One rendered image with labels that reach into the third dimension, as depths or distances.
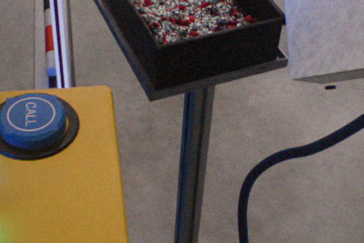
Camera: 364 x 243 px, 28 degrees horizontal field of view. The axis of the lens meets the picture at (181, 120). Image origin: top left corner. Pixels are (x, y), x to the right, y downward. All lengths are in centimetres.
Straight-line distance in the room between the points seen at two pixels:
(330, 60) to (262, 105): 134
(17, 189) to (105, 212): 5
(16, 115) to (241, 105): 160
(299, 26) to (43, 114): 34
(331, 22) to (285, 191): 116
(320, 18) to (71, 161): 35
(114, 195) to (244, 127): 156
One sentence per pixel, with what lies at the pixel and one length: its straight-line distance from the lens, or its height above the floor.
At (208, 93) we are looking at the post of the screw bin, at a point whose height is 76.
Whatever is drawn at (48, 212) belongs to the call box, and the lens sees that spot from 40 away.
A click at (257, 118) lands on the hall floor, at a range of 198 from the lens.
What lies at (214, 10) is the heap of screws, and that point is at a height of 85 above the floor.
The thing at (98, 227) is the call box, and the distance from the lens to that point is 39.
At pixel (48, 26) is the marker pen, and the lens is 84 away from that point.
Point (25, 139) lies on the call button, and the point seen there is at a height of 108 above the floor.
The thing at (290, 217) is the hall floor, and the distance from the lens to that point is 178.
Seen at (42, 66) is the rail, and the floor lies 86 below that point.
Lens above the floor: 139
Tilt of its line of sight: 45 degrees down
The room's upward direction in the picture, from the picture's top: 4 degrees clockwise
